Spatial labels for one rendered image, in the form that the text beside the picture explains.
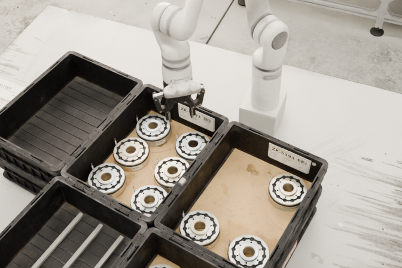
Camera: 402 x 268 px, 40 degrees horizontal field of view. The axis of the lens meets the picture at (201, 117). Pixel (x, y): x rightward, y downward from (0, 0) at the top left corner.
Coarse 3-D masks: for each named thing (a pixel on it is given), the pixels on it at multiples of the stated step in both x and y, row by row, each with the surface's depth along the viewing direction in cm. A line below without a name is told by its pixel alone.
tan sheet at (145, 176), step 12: (132, 132) 166; (180, 132) 166; (168, 144) 163; (156, 156) 160; (168, 156) 160; (144, 168) 157; (108, 180) 155; (132, 180) 154; (144, 180) 154; (132, 192) 152
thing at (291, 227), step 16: (240, 128) 154; (288, 144) 149; (320, 160) 145; (192, 176) 143; (320, 176) 142; (176, 192) 139; (304, 208) 136; (160, 224) 133; (288, 224) 132; (192, 240) 130; (272, 256) 128
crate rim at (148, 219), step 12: (144, 84) 166; (132, 96) 163; (120, 108) 159; (204, 108) 159; (108, 120) 156; (228, 120) 155; (216, 132) 152; (192, 168) 144; (72, 180) 143; (96, 192) 140; (144, 216) 135; (156, 216) 135
